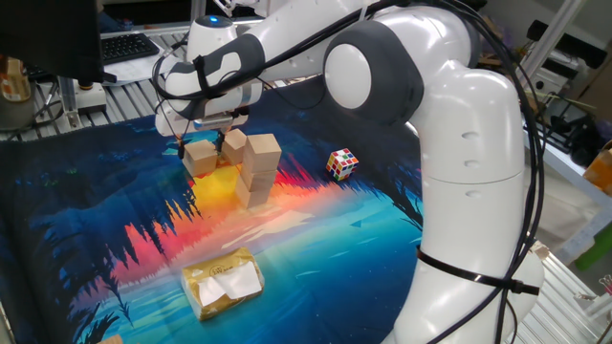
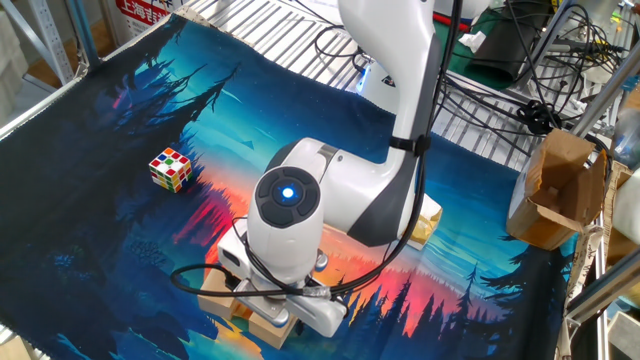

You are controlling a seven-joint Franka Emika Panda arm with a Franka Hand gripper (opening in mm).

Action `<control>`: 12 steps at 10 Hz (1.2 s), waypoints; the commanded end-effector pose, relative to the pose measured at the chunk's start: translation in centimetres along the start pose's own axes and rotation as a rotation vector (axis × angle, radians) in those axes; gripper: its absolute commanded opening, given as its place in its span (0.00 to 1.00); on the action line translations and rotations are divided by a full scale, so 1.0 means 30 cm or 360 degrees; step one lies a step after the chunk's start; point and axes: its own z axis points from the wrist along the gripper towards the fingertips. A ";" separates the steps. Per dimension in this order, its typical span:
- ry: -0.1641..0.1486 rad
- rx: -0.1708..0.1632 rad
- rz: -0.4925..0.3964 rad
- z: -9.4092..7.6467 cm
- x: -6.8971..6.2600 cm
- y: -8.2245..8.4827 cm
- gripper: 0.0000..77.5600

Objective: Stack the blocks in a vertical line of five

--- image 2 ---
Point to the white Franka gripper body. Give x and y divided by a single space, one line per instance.
320 312

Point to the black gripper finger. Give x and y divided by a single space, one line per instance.
300 327

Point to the light wooden cube block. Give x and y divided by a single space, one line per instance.
212 297
265 330

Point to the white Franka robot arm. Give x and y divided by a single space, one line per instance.
390 60

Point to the gold tissue pack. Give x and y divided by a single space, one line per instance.
427 220

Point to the colourful Rubik's cube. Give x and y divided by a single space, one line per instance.
170 170

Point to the sunset forest printed cloth mat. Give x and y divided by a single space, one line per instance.
75 200

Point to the open cardboard box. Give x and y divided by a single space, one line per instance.
555 170

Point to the green mat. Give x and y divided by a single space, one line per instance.
450 50

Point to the crumpled white tissue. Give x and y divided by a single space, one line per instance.
472 41

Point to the black fabric bag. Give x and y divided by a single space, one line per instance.
500 55

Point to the red pen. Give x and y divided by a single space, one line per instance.
450 22

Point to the white plastic container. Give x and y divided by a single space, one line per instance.
630 210

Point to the red sign with white characters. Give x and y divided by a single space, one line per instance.
140 10

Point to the clear plastic bottle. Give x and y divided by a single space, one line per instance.
627 140

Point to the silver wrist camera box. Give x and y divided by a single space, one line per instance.
265 307

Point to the aluminium frame bar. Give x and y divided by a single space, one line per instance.
605 290

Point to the aluminium frame post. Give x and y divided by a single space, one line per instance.
555 30
602 97

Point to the blue metal post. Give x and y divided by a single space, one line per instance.
82 30

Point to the white perforated rack post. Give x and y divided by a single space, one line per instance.
49 35

